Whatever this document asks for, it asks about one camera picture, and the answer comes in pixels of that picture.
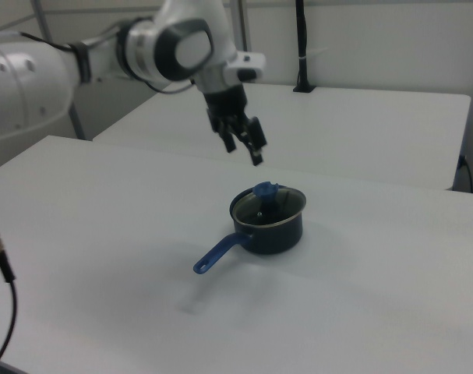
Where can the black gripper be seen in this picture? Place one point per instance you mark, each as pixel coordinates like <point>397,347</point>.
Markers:
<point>225,103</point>

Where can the glass lid with blue knob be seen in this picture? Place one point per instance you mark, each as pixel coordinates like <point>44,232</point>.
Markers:
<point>265,189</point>

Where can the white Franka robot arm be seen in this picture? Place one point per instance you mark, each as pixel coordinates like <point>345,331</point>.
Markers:
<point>25,78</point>

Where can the dark blue saucepan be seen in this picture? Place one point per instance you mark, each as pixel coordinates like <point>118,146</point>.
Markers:
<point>275,237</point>

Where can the white side table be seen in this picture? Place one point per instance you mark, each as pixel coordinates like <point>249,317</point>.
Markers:
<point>357,128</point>

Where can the black camera stand pole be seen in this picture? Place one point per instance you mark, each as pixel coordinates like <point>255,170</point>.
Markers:
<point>301,39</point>

